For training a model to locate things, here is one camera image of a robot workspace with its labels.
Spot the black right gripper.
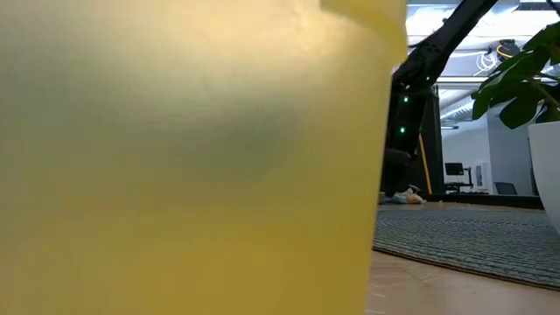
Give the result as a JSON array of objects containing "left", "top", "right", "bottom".
[{"left": 380, "top": 146, "right": 419, "bottom": 195}]

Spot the silver blue granola bar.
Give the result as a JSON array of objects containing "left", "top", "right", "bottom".
[{"left": 378, "top": 186, "right": 427, "bottom": 206}]

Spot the black computer monitor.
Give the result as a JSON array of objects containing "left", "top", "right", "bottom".
[{"left": 444, "top": 161, "right": 466, "bottom": 178}]

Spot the grey round woven mat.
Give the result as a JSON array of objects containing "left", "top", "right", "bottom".
[{"left": 372, "top": 206, "right": 560, "bottom": 292}]

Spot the long ceiling light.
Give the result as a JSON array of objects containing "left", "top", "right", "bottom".
[{"left": 434, "top": 75, "right": 489, "bottom": 85}]

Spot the green leafy plant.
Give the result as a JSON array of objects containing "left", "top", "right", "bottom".
[{"left": 471, "top": 20, "right": 560, "bottom": 130}]

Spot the white plant pot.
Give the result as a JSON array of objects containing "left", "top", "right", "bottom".
[{"left": 527, "top": 121, "right": 560, "bottom": 238}]

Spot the black yellow ceiling device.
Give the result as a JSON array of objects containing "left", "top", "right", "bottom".
[{"left": 495, "top": 38, "right": 522, "bottom": 61}]

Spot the yellow plastic bin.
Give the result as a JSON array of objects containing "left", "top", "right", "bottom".
[{"left": 0, "top": 0, "right": 409, "bottom": 315}]

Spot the yellow cable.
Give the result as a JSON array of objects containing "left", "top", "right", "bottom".
[{"left": 417, "top": 132, "right": 434, "bottom": 196}]

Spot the white wall device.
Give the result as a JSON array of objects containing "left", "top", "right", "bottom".
[{"left": 473, "top": 161, "right": 489, "bottom": 190}]

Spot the black metal table frame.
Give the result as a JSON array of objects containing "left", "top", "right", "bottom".
[{"left": 430, "top": 192, "right": 546, "bottom": 211}]

